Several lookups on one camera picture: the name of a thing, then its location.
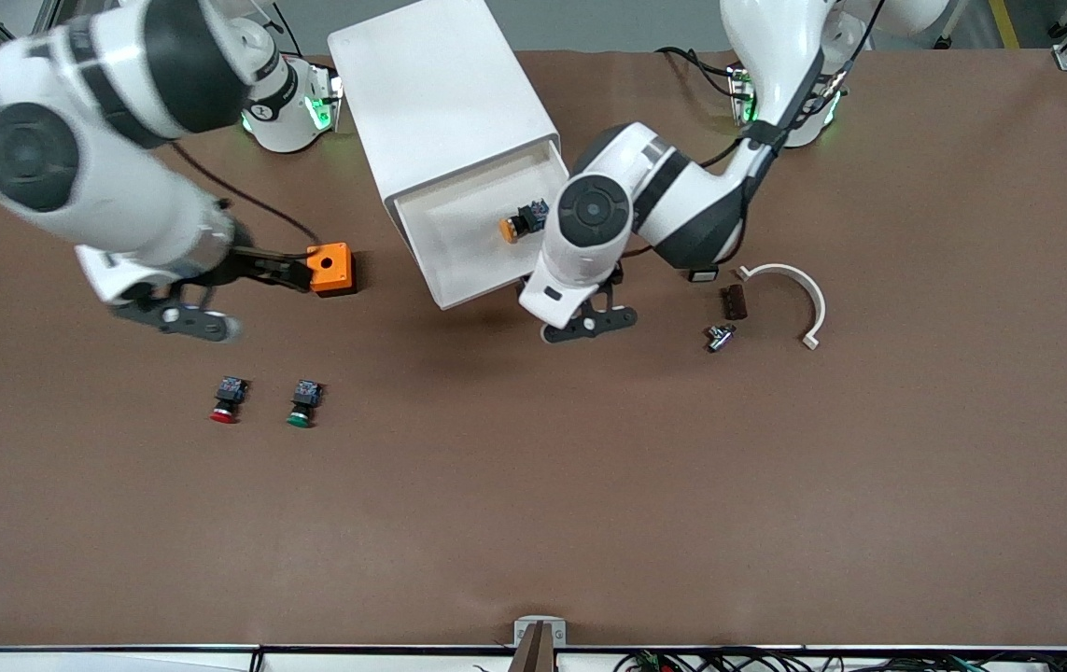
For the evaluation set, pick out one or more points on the orange button box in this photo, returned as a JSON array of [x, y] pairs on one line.
[[328, 266]]

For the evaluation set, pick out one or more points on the chrome valve fitting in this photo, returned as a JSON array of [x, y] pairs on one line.
[[720, 338]]

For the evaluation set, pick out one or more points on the brown table mat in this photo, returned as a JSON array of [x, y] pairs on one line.
[[533, 513]]

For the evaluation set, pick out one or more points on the green push button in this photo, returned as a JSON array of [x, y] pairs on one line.
[[303, 406]]

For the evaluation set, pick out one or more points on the white square push button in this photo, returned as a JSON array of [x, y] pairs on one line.
[[703, 274]]

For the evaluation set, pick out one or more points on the brown wedge post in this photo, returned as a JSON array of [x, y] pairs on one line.
[[538, 653]]

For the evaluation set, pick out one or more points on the grey metal bracket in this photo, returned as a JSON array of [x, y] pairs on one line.
[[522, 633]]

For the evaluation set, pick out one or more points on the white semicircular pipe clamp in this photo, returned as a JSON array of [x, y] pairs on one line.
[[820, 313]]

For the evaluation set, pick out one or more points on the red push button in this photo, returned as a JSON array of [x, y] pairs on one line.
[[227, 403]]

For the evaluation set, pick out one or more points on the maroon cylinder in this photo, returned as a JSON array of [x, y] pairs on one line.
[[735, 302]]

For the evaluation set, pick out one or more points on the yellow push button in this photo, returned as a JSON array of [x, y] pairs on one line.
[[512, 227]]

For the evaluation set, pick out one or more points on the white table edge rail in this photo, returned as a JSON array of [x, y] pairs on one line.
[[76, 661]]

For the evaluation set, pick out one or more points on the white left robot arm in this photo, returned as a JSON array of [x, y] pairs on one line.
[[682, 196]]

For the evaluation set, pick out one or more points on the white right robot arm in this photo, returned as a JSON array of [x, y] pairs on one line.
[[104, 187]]

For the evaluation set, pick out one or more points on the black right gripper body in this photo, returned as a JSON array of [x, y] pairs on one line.
[[247, 263]]

